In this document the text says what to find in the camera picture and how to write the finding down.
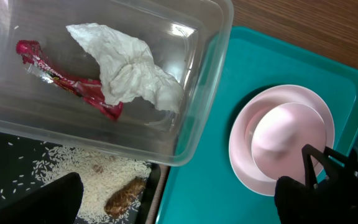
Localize clear plastic bin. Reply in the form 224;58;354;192
0;0;234;166

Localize teal plastic tray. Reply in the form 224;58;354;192
157;27;358;224

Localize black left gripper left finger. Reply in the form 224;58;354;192
0;172;84;224

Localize brown food piece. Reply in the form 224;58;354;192
104;177;146;219

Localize white napkin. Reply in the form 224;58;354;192
66;23;184;114

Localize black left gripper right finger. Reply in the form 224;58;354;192
274;144;358;224

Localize red snack wrapper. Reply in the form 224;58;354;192
16;40;124;120

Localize small pink plate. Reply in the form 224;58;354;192
251;103;327;180

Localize large white plate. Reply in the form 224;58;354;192
229;85;335;196

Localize black tray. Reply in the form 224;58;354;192
0;133;161;223

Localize spilled rice pile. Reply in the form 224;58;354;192
36;146;151;222

